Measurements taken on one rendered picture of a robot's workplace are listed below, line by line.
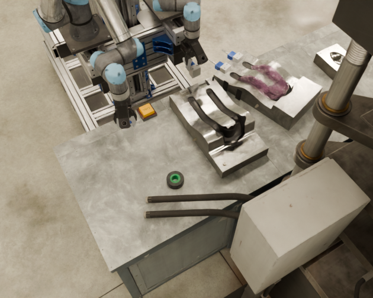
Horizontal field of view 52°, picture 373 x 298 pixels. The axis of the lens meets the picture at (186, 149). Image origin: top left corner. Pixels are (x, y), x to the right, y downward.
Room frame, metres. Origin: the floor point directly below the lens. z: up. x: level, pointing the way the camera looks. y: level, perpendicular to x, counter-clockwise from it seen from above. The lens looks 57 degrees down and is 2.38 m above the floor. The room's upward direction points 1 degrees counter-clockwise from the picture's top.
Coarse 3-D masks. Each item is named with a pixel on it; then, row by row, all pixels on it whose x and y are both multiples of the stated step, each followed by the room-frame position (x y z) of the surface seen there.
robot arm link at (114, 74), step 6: (108, 66) 1.08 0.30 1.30; (114, 66) 1.08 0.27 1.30; (120, 66) 1.08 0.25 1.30; (108, 72) 1.05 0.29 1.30; (114, 72) 1.05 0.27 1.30; (120, 72) 1.05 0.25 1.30; (108, 78) 1.04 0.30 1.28; (114, 78) 1.03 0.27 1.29; (120, 78) 1.04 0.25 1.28; (108, 84) 1.05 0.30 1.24; (114, 84) 1.03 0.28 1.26; (120, 84) 1.04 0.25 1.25; (126, 84) 1.06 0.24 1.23; (114, 90) 1.03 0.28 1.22; (120, 90) 1.03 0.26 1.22; (126, 90) 1.05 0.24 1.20
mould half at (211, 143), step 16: (208, 80) 1.38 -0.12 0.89; (176, 96) 1.28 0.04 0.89; (192, 96) 1.27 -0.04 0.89; (208, 96) 1.28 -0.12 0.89; (224, 96) 1.28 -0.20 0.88; (176, 112) 1.22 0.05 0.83; (192, 112) 1.18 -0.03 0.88; (208, 112) 1.18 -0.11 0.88; (240, 112) 1.14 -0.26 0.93; (192, 128) 1.08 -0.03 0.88; (208, 128) 1.05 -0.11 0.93; (208, 144) 0.96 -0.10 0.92; (224, 144) 1.00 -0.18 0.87; (240, 144) 1.00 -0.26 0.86; (256, 144) 1.00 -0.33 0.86; (224, 160) 0.91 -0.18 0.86; (240, 160) 0.91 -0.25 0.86; (224, 176) 0.86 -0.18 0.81
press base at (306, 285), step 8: (296, 272) 0.45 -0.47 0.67; (288, 280) 0.45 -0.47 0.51; (296, 280) 0.43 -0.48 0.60; (304, 280) 0.41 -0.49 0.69; (272, 288) 0.48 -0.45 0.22; (280, 288) 0.46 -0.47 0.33; (288, 288) 0.43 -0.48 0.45; (296, 288) 0.41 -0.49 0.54; (304, 288) 0.39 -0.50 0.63; (312, 288) 0.37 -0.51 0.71; (272, 296) 0.46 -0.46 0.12; (280, 296) 0.43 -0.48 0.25; (288, 296) 0.41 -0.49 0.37; (296, 296) 0.39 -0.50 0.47; (304, 296) 0.37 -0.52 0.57; (312, 296) 0.35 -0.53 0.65
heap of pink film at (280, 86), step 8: (256, 64) 1.49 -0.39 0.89; (264, 64) 1.47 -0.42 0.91; (264, 72) 1.42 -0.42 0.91; (272, 72) 1.41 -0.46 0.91; (240, 80) 1.39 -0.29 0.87; (248, 80) 1.36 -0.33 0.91; (256, 80) 1.34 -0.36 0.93; (272, 80) 1.37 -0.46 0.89; (280, 80) 1.36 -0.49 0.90; (256, 88) 1.31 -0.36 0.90; (264, 88) 1.31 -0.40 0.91; (272, 88) 1.31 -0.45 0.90; (280, 88) 1.32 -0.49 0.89; (288, 88) 1.33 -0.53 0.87; (272, 96) 1.27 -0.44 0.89; (280, 96) 1.27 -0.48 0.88
